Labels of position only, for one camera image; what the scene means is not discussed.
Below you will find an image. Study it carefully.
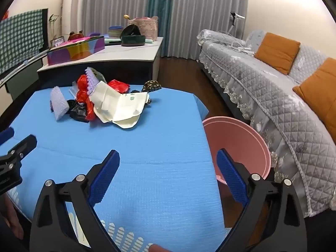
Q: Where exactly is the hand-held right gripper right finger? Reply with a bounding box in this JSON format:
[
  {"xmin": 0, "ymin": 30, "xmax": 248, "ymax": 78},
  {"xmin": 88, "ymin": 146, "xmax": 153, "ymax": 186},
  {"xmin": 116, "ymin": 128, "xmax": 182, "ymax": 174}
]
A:
[{"xmin": 216, "ymin": 148, "xmax": 307, "ymax": 252}]

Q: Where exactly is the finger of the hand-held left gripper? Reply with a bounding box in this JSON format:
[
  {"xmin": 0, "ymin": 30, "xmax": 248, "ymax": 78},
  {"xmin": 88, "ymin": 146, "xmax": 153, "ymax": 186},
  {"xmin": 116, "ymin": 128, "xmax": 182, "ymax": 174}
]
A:
[
  {"xmin": 7, "ymin": 134, "xmax": 37, "ymax": 163},
  {"xmin": 0, "ymin": 127, "xmax": 15, "ymax": 146}
]

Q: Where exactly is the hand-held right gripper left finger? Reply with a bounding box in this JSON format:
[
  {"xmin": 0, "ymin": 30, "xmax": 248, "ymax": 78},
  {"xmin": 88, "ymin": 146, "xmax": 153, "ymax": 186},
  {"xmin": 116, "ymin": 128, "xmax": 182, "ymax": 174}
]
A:
[{"xmin": 29, "ymin": 150, "xmax": 124, "ymax": 252}]

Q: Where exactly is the pink trash bin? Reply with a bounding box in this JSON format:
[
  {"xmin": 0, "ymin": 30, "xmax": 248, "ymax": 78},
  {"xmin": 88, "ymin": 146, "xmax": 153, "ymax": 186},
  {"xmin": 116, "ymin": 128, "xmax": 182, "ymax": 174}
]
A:
[{"xmin": 202, "ymin": 116, "xmax": 272, "ymax": 189}]

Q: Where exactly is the black plastic bag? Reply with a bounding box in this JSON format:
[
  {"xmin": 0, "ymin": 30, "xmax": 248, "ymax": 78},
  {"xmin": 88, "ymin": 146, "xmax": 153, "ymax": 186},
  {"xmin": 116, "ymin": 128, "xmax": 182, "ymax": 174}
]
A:
[{"xmin": 67, "ymin": 99, "xmax": 90, "ymax": 123}]

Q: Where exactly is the red plastic bag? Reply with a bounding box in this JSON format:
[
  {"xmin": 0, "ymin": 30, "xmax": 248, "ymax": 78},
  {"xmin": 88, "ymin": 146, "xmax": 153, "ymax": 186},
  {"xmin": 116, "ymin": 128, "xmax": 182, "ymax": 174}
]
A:
[
  {"xmin": 76, "ymin": 75, "xmax": 96, "ymax": 121},
  {"xmin": 108, "ymin": 79, "xmax": 131, "ymax": 94}
]

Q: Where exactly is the purple foam wrap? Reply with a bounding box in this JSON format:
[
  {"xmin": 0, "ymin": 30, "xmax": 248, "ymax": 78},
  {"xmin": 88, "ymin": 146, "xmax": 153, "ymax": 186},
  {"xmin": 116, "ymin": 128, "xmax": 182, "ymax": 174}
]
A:
[{"xmin": 84, "ymin": 67, "xmax": 99, "ymax": 95}]

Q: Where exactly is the person's left hand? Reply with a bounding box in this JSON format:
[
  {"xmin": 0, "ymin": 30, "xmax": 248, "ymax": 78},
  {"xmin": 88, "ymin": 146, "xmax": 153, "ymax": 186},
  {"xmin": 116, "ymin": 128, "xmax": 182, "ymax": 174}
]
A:
[{"xmin": 4, "ymin": 197, "xmax": 25, "ymax": 240}]

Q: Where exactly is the person's right hand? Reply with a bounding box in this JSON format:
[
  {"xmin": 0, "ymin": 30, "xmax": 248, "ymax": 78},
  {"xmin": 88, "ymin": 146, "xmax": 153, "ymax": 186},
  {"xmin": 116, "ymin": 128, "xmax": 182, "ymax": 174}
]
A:
[{"xmin": 149, "ymin": 244, "xmax": 172, "ymax": 252}]

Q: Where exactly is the blue tablecloth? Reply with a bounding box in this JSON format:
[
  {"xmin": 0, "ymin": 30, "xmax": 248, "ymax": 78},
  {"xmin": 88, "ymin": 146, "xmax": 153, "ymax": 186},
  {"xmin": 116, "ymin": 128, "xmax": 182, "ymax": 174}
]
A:
[{"xmin": 5, "ymin": 84, "xmax": 229, "ymax": 252}]

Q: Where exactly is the purple bubble wrap piece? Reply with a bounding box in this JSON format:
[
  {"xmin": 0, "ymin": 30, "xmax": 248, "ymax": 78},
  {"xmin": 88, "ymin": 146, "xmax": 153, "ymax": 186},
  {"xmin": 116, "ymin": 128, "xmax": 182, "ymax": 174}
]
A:
[{"xmin": 49, "ymin": 86, "xmax": 70, "ymax": 122}]

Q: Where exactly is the television stand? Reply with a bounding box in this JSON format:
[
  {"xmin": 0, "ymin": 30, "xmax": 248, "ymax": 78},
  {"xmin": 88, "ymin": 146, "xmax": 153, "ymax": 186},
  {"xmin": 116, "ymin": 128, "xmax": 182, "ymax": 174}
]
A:
[{"xmin": 0, "ymin": 49, "xmax": 49, "ymax": 101}]

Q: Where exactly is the white paper bag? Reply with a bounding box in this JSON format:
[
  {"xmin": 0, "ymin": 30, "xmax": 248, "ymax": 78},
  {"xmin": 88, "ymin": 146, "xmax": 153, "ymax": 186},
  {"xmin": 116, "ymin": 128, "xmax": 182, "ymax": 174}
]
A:
[{"xmin": 89, "ymin": 81, "xmax": 149, "ymax": 129}]

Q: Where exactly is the grey quilted sofa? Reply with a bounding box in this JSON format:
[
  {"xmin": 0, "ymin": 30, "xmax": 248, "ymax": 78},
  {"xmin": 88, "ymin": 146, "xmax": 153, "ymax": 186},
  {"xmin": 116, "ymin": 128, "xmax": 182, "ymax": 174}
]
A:
[{"xmin": 197, "ymin": 29, "xmax": 336, "ymax": 218}]

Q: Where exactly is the green checkered cloth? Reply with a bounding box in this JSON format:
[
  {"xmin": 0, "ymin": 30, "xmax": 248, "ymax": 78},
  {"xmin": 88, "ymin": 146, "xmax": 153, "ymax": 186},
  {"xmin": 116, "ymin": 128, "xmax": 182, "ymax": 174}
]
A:
[{"xmin": 0, "ymin": 9, "xmax": 44, "ymax": 74}]

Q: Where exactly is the dark floral pouch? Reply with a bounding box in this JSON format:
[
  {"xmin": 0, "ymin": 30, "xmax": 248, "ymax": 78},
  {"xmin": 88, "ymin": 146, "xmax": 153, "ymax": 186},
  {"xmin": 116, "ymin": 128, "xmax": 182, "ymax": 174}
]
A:
[{"xmin": 142, "ymin": 80, "xmax": 162, "ymax": 93}]

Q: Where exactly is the colourful rectangular box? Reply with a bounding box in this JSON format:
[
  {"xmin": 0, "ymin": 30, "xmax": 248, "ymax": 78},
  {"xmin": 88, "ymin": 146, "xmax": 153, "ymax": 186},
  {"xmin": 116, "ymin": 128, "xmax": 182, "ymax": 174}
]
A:
[{"xmin": 47, "ymin": 35, "xmax": 105, "ymax": 66}]

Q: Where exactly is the black television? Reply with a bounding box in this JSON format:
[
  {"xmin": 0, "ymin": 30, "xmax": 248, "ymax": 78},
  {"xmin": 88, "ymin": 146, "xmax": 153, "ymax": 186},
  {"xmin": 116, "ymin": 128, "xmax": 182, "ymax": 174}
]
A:
[{"xmin": 0, "ymin": 8, "xmax": 49, "ymax": 80}]

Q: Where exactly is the large orange cushion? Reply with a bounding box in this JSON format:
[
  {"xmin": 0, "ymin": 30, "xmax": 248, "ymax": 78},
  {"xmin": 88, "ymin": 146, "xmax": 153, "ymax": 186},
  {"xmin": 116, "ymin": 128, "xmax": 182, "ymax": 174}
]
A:
[{"xmin": 292, "ymin": 57, "xmax": 336, "ymax": 145}]

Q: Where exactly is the white top coffee table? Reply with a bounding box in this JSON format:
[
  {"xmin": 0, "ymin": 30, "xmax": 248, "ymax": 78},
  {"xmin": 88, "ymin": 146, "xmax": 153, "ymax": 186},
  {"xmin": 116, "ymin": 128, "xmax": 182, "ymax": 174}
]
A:
[{"xmin": 37, "ymin": 37, "xmax": 164, "ymax": 88}]

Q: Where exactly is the bamboo plant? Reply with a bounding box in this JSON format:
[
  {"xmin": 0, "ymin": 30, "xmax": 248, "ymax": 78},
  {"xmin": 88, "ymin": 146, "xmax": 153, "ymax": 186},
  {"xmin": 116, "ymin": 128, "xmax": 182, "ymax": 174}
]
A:
[{"xmin": 49, "ymin": 14, "xmax": 61, "ymax": 40}]

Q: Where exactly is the small orange cushion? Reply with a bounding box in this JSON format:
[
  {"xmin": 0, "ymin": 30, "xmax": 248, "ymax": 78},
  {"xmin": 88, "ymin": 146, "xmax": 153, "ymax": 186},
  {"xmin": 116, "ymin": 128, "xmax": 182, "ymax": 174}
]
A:
[{"xmin": 254, "ymin": 32, "xmax": 301, "ymax": 75}]

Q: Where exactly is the mint green board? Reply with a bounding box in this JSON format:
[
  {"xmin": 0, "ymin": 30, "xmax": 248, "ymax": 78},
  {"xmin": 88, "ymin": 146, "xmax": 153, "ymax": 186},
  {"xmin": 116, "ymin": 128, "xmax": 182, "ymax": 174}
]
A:
[{"xmin": 105, "ymin": 37, "xmax": 154, "ymax": 45}]

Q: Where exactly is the dark green bowl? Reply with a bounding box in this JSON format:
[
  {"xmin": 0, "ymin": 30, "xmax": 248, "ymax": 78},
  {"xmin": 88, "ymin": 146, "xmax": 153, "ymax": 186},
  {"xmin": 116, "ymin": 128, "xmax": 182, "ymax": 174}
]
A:
[{"xmin": 121, "ymin": 35, "xmax": 146, "ymax": 47}]

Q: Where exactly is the white standing air conditioner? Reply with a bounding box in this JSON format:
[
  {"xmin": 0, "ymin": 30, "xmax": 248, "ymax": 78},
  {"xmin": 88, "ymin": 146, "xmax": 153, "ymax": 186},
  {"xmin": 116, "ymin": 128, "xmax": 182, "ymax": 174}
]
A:
[{"xmin": 71, "ymin": 0, "xmax": 84, "ymax": 34}]

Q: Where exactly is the stack of coloured bowls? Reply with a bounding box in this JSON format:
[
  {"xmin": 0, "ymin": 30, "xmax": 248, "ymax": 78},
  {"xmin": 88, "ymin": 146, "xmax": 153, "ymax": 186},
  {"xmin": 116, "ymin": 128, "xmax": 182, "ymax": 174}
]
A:
[{"xmin": 108, "ymin": 26, "xmax": 124, "ymax": 38}]

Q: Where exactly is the pink lace basket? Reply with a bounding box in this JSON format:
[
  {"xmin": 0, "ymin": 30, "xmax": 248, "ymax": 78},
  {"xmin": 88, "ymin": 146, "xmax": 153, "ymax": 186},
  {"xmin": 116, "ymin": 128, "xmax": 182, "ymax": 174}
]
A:
[{"xmin": 128, "ymin": 16, "xmax": 159, "ymax": 41}]

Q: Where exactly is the white floor lamp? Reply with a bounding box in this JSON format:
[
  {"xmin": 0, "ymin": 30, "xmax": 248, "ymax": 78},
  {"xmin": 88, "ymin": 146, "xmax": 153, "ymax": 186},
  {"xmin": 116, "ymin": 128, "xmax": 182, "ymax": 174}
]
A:
[{"xmin": 230, "ymin": 12, "xmax": 246, "ymax": 36}]

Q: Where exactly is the grey curtain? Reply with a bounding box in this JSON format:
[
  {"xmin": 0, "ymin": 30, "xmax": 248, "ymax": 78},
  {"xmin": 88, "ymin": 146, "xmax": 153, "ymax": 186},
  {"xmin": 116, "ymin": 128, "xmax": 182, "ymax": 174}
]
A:
[
  {"xmin": 168, "ymin": 0, "xmax": 249, "ymax": 58},
  {"xmin": 79, "ymin": 0, "xmax": 152, "ymax": 38}
]

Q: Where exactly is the teal curtain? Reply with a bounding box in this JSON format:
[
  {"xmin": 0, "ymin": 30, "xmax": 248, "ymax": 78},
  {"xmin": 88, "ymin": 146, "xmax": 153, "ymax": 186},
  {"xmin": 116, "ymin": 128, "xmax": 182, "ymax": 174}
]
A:
[{"xmin": 147, "ymin": 0, "xmax": 175, "ymax": 57}]

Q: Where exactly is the white power strip with cables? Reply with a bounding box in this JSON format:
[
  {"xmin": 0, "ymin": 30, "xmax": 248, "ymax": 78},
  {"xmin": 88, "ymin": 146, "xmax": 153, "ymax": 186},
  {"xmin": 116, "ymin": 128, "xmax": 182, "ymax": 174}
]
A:
[{"xmin": 225, "ymin": 33, "xmax": 255, "ymax": 55}]

